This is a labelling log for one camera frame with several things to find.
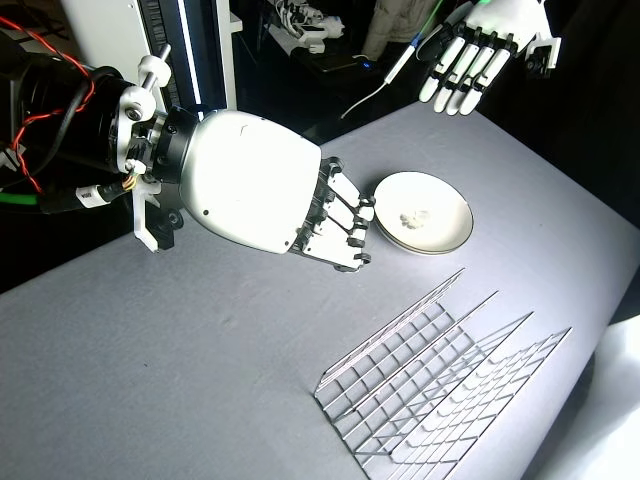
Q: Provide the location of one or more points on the person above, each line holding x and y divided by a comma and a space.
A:
395, 25

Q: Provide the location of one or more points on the white plate with tree print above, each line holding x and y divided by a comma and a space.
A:
425, 215
430, 251

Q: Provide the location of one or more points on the white column with light strip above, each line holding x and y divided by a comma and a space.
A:
110, 35

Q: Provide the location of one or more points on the grey table cloth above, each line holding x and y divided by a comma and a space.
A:
175, 350

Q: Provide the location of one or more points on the black device with blue light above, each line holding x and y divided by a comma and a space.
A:
345, 62

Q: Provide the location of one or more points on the spare white robot hand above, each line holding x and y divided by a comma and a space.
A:
305, 25

